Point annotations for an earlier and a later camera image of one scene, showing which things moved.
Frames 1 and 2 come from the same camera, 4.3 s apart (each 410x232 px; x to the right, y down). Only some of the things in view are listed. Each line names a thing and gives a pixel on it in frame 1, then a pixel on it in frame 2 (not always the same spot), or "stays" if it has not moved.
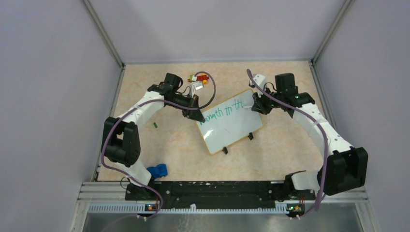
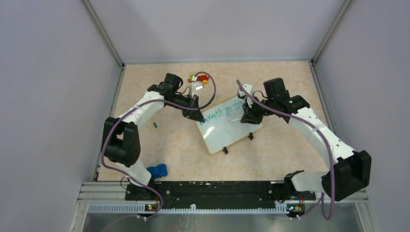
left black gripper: (194, 114) stays
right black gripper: (259, 106) → (249, 115)
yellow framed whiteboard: (228, 121) stays
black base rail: (217, 194) stays
